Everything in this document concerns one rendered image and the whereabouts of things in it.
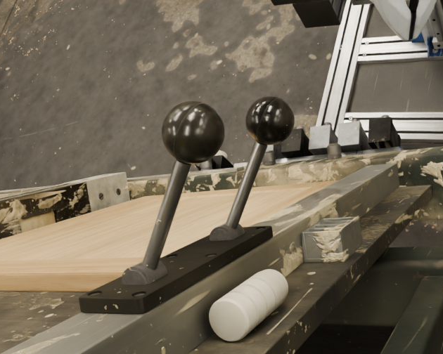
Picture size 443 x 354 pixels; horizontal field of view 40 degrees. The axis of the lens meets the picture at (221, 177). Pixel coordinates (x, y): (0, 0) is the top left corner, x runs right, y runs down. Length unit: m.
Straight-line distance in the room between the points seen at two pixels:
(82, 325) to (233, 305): 0.10
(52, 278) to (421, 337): 0.35
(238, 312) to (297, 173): 0.70
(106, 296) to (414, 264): 0.41
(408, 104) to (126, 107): 1.34
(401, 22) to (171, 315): 0.28
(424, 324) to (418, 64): 1.49
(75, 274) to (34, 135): 2.50
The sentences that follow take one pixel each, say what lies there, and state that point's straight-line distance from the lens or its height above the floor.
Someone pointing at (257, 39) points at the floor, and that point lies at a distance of 2.59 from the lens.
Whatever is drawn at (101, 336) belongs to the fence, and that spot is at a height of 1.54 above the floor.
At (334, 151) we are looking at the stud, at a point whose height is 0.87.
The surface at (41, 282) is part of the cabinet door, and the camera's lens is 0.65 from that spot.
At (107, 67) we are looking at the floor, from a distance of 3.00.
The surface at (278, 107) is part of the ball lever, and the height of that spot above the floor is 1.45.
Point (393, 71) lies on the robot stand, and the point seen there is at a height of 0.21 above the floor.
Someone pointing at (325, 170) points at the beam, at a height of 0.90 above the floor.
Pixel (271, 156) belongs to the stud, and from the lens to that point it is 1.15.
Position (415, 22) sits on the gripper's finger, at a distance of 0.50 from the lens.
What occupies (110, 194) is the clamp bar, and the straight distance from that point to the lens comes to 1.21.
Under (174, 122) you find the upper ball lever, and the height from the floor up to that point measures 1.55.
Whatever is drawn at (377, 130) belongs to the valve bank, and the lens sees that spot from 1.24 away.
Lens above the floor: 1.80
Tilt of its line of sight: 51 degrees down
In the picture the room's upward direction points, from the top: 47 degrees counter-clockwise
